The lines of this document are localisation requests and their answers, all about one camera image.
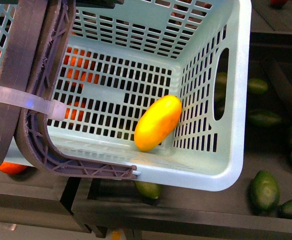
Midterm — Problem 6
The yellow mango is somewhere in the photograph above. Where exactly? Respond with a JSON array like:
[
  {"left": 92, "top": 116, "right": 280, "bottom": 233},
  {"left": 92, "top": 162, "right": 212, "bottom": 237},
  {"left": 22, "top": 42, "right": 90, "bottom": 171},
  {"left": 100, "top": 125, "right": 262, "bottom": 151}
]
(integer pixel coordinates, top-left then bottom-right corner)
[{"left": 134, "top": 95, "right": 182, "bottom": 152}]

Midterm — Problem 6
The light teal plastic basket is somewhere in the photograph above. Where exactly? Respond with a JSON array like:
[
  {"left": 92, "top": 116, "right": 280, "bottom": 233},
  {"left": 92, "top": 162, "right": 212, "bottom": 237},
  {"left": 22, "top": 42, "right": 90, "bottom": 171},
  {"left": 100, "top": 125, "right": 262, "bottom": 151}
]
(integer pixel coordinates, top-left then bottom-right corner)
[{"left": 0, "top": 0, "right": 252, "bottom": 193}]

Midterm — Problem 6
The green avocado near basket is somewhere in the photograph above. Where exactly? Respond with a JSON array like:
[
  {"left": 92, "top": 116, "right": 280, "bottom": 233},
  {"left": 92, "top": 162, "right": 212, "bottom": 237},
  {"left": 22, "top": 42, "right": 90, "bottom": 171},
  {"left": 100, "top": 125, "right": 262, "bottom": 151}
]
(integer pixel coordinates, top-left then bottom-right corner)
[{"left": 135, "top": 181, "right": 162, "bottom": 200}]

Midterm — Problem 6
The green avocado lower right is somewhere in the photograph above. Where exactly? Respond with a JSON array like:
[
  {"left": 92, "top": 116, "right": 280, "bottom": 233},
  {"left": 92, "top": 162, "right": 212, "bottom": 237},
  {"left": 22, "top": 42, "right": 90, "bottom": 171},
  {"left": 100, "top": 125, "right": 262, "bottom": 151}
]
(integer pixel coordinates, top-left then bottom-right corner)
[{"left": 250, "top": 170, "right": 281, "bottom": 212}]

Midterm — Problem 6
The orange fruit under basket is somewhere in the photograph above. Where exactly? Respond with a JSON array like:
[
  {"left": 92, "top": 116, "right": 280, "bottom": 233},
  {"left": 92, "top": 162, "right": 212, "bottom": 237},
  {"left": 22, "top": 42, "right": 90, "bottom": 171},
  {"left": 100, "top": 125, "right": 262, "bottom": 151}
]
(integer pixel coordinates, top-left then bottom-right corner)
[{"left": 0, "top": 162, "right": 28, "bottom": 175}]

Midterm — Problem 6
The white zip tie left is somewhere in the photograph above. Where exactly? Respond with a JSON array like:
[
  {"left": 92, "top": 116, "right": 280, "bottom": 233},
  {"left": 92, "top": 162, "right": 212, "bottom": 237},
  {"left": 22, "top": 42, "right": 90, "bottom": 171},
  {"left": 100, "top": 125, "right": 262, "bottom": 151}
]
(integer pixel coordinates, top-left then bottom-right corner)
[{"left": 0, "top": 86, "right": 67, "bottom": 121}]

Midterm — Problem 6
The black fruit display tray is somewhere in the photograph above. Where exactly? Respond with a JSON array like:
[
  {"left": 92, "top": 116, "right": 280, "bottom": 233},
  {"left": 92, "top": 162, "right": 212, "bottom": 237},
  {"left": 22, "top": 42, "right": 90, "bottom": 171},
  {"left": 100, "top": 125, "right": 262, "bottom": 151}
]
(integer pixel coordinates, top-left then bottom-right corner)
[{"left": 0, "top": 0, "right": 292, "bottom": 240}]

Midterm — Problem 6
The brown basket handle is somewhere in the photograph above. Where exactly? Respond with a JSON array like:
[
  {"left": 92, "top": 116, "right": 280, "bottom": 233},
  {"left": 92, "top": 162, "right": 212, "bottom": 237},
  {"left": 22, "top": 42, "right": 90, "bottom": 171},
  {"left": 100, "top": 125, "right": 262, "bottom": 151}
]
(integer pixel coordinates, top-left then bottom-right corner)
[{"left": 0, "top": 0, "right": 137, "bottom": 180}]

